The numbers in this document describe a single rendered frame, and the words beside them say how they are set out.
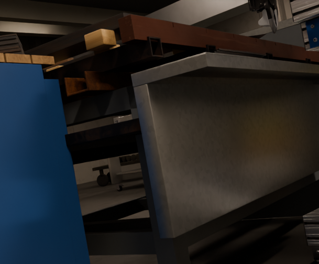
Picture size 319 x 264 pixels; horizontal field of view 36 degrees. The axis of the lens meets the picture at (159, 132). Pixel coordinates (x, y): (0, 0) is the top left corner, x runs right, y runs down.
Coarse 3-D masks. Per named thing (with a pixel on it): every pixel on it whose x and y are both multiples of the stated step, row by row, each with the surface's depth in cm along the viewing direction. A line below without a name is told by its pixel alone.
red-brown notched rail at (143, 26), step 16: (128, 16) 115; (128, 32) 116; (144, 32) 118; (160, 32) 124; (176, 32) 130; (192, 32) 137; (208, 32) 145; (224, 32) 154; (176, 48) 135; (192, 48) 139; (224, 48) 152; (240, 48) 162; (256, 48) 173; (272, 48) 185; (288, 48) 199; (304, 48) 216
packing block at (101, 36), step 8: (96, 32) 120; (104, 32) 119; (112, 32) 122; (88, 40) 121; (96, 40) 120; (104, 40) 119; (112, 40) 121; (88, 48) 122; (96, 48) 122; (104, 48) 123
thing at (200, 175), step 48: (144, 96) 110; (192, 96) 124; (240, 96) 147; (288, 96) 179; (144, 144) 111; (192, 144) 120; (240, 144) 142; (288, 144) 171; (192, 192) 117; (240, 192) 137
